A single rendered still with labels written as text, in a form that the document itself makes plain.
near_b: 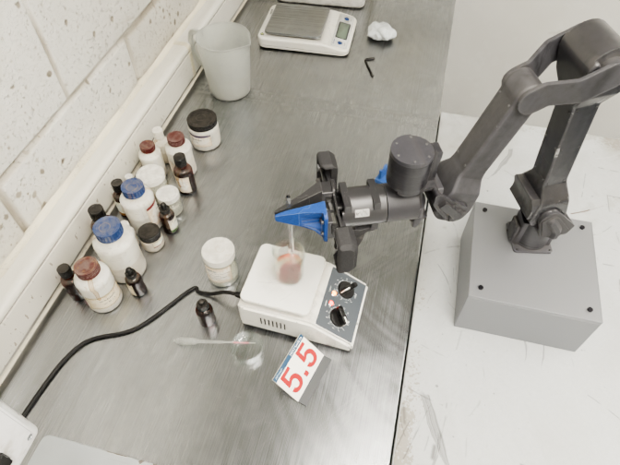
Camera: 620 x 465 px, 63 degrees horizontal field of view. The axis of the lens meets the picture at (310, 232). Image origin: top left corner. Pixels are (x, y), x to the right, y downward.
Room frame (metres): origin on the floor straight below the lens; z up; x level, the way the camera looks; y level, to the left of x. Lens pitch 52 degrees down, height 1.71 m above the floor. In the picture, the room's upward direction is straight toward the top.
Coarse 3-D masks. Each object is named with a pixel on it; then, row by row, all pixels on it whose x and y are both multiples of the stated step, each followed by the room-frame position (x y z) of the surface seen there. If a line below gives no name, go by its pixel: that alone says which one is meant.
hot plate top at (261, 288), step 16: (256, 256) 0.51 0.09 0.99; (272, 256) 0.51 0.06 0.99; (320, 256) 0.51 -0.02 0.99; (256, 272) 0.48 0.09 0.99; (272, 272) 0.48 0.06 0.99; (304, 272) 0.48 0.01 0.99; (320, 272) 0.48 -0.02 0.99; (256, 288) 0.45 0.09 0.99; (272, 288) 0.45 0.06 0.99; (288, 288) 0.45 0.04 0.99; (304, 288) 0.45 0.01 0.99; (256, 304) 0.42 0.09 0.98; (272, 304) 0.41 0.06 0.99; (288, 304) 0.41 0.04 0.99; (304, 304) 0.41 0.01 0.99
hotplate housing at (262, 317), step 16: (320, 288) 0.46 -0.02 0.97; (240, 304) 0.43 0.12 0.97; (320, 304) 0.43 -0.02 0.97; (256, 320) 0.41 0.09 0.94; (272, 320) 0.41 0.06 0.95; (288, 320) 0.40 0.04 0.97; (304, 320) 0.40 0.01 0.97; (304, 336) 0.39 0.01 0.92; (320, 336) 0.38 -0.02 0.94; (336, 336) 0.38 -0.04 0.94
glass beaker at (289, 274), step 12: (288, 240) 0.50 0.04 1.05; (300, 240) 0.49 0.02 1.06; (276, 252) 0.48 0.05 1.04; (288, 252) 0.50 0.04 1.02; (300, 252) 0.49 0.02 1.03; (276, 264) 0.46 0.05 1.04; (288, 264) 0.45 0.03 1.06; (300, 264) 0.45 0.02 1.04; (276, 276) 0.46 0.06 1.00; (288, 276) 0.45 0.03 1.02; (300, 276) 0.46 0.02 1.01
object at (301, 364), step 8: (304, 344) 0.37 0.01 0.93; (296, 352) 0.36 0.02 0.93; (304, 352) 0.36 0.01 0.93; (312, 352) 0.36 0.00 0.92; (296, 360) 0.34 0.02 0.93; (304, 360) 0.35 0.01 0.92; (312, 360) 0.35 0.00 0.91; (288, 368) 0.33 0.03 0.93; (296, 368) 0.33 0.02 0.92; (304, 368) 0.34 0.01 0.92; (312, 368) 0.34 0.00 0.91; (280, 376) 0.31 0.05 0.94; (288, 376) 0.32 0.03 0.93; (296, 376) 0.32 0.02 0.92; (304, 376) 0.32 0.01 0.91; (280, 384) 0.30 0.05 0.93; (288, 384) 0.31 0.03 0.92; (296, 384) 0.31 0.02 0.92; (296, 392) 0.30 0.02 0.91
